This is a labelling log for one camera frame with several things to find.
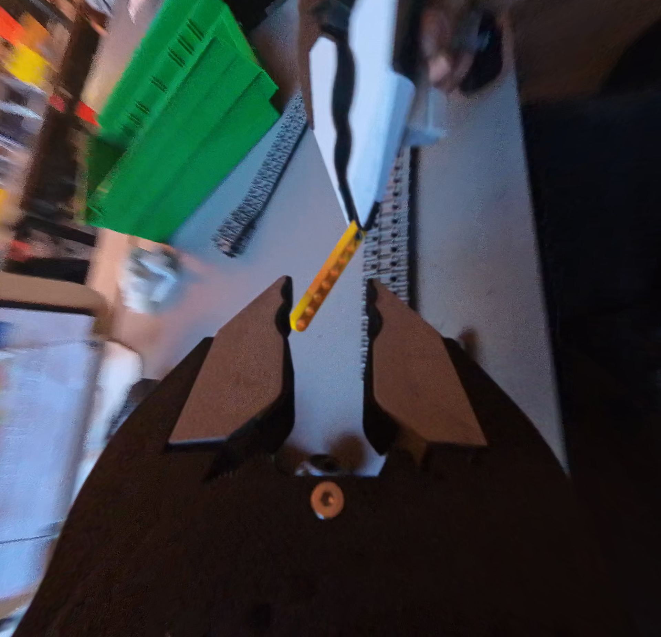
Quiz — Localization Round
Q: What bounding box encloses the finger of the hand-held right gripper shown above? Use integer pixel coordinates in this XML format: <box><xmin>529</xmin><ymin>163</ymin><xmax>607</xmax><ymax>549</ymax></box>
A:
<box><xmin>309</xmin><ymin>37</ymin><xmax>355</xmax><ymax>220</ymax></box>
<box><xmin>347</xmin><ymin>0</ymin><xmax>447</xmax><ymax>228</ymax></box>

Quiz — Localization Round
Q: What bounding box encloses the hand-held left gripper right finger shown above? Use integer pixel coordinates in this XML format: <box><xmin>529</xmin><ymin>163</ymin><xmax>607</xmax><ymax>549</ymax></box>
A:
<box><xmin>363</xmin><ymin>279</ymin><xmax>488</xmax><ymax>455</ymax></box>

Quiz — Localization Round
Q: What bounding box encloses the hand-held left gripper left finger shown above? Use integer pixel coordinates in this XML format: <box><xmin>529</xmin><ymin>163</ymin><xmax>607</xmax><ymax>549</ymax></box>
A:
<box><xmin>168</xmin><ymin>275</ymin><xmax>296</xmax><ymax>445</ymax></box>

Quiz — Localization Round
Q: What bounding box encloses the yellow toy brick beam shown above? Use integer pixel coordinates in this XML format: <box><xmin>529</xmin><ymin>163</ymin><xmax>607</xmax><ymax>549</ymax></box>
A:
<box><xmin>289</xmin><ymin>220</ymin><xmax>366</xmax><ymax>333</ymax></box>

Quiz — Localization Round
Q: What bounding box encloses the person's right forearm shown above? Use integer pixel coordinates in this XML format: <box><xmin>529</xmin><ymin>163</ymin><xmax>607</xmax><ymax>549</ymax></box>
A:
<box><xmin>508</xmin><ymin>0</ymin><xmax>661</xmax><ymax>101</ymax></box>

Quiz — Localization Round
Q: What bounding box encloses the person's right hand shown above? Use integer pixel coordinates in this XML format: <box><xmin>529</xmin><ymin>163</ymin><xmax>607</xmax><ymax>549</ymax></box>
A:
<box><xmin>419</xmin><ymin>0</ymin><xmax>517</xmax><ymax>94</ymax></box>

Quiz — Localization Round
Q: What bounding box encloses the dark grey brick block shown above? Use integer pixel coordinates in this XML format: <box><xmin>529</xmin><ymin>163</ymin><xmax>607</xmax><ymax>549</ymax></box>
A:
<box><xmin>111</xmin><ymin>379</ymin><xmax>161</xmax><ymax>436</ymax></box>

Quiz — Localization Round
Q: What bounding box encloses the grey perforated strip left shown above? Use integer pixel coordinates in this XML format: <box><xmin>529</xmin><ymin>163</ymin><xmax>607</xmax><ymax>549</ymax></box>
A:
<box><xmin>213</xmin><ymin>94</ymin><xmax>308</xmax><ymax>258</ymax></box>

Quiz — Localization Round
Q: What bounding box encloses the white stand base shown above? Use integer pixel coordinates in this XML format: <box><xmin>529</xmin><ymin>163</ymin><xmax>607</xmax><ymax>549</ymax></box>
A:
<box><xmin>98</xmin><ymin>337</ymin><xmax>145</xmax><ymax>441</ymax></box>

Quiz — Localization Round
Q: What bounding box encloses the crumpled white tissue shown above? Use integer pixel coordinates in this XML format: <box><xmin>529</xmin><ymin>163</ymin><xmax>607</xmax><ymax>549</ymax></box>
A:
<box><xmin>119</xmin><ymin>247</ymin><xmax>182</xmax><ymax>315</ymax></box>

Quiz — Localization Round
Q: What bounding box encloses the green plastic bin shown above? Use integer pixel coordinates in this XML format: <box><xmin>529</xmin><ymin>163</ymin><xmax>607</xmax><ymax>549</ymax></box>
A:
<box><xmin>98</xmin><ymin>0</ymin><xmax>259</xmax><ymax>132</ymax></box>
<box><xmin>85</xmin><ymin>38</ymin><xmax>282</xmax><ymax>245</ymax></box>

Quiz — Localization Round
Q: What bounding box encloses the printed instruction sheet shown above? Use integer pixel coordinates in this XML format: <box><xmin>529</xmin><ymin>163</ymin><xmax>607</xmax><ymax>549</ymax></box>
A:
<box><xmin>0</xmin><ymin>309</ymin><xmax>104</xmax><ymax>596</ymax></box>

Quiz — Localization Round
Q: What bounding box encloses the wooden shelf rack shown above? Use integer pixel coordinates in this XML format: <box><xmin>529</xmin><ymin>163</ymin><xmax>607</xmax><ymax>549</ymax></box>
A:
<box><xmin>0</xmin><ymin>0</ymin><xmax>112</xmax><ymax>281</ymax></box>

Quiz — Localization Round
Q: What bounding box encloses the yellow storage box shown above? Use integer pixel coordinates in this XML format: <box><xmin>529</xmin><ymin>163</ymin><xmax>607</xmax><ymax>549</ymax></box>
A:
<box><xmin>5</xmin><ymin>45</ymin><xmax>52</xmax><ymax>87</ymax></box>

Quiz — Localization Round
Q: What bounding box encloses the orange storage box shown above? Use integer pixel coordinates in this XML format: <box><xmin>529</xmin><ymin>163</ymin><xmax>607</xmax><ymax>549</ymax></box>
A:
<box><xmin>0</xmin><ymin>7</ymin><xmax>47</xmax><ymax>49</ymax></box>

